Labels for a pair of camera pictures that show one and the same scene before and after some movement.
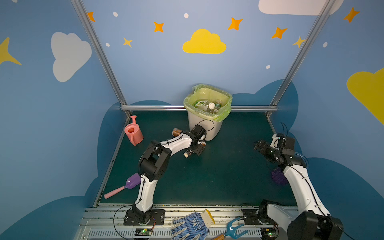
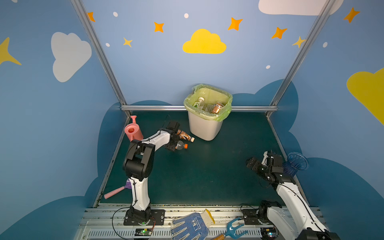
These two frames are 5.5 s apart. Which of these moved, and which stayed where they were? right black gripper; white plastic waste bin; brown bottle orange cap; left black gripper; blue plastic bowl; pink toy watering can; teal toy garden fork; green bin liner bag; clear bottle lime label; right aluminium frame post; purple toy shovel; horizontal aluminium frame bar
Moved: right black gripper; clear bottle lime label; left black gripper; brown bottle orange cap
Stayed: white plastic waste bin; teal toy garden fork; right aluminium frame post; pink toy watering can; blue plastic bowl; horizontal aluminium frame bar; green bin liner bag; purple toy shovel
